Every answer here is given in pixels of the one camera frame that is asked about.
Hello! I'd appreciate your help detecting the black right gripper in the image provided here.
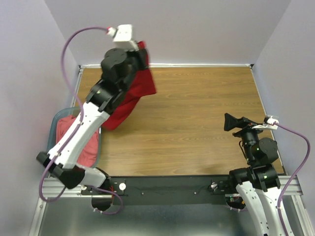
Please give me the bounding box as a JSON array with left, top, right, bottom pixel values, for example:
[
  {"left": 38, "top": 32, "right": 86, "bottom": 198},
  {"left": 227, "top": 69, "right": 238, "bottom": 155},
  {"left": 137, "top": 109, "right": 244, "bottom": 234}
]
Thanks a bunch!
[{"left": 224, "top": 112, "right": 267, "bottom": 163}]

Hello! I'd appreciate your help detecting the dark red t-shirt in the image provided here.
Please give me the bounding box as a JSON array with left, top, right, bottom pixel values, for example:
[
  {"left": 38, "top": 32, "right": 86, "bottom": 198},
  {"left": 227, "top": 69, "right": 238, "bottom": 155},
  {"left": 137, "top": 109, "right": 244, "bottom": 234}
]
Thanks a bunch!
[{"left": 101, "top": 41, "right": 158, "bottom": 132}]

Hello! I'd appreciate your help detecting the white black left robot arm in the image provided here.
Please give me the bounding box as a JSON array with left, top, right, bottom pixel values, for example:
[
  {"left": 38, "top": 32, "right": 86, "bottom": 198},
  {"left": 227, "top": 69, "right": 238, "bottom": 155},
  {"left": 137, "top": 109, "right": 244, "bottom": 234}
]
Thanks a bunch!
[{"left": 36, "top": 48, "right": 149, "bottom": 194}]

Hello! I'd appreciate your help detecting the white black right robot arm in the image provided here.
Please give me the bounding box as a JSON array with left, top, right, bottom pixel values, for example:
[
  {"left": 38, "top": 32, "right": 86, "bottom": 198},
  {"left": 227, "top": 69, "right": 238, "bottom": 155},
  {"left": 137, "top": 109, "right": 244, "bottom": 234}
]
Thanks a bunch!
[{"left": 224, "top": 113, "right": 294, "bottom": 236}]

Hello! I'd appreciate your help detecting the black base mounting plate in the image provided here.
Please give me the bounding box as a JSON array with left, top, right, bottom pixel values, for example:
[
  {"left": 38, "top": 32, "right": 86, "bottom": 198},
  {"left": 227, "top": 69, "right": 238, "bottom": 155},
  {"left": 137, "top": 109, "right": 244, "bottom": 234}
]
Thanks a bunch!
[{"left": 81, "top": 175, "right": 245, "bottom": 211}]

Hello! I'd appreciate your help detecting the clear blue plastic bin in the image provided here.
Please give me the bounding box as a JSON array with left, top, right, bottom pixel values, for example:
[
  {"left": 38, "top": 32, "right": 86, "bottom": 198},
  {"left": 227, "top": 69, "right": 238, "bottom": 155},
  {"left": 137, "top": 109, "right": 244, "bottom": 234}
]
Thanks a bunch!
[{"left": 47, "top": 107, "right": 102, "bottom": 168}]

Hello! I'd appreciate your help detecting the pink t-shirt in bin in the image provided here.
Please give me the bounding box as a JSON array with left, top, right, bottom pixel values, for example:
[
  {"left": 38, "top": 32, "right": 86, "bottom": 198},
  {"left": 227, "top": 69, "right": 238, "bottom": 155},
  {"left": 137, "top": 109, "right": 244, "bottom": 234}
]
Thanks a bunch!
[{"left": 56, "top": 115, "right": 99, "bottom": 167}]

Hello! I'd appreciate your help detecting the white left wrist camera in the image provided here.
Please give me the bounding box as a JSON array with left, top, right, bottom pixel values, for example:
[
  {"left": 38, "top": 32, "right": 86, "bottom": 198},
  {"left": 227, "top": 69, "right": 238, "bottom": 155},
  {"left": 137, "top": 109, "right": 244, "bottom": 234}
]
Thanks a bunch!
[{"left": 113, "top": 24, "right": 139, "bottom": 51}]

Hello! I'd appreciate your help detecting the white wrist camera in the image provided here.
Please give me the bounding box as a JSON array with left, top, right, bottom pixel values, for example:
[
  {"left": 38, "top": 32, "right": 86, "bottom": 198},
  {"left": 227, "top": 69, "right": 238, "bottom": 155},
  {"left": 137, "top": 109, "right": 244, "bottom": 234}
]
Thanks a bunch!
[
  {"left": 113, "top": 24, "right": 139, "bottom": 51},
  {"left": 252, "top": 115, "right": 279, "bottom": 130}
]

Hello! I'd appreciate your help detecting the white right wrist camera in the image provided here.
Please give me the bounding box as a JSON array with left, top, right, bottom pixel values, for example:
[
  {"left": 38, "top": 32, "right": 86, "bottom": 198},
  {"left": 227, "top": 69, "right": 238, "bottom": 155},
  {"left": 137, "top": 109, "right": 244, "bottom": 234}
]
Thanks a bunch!
[{"left": 252, "top": 115, "right": 279, "bottom": 130}]

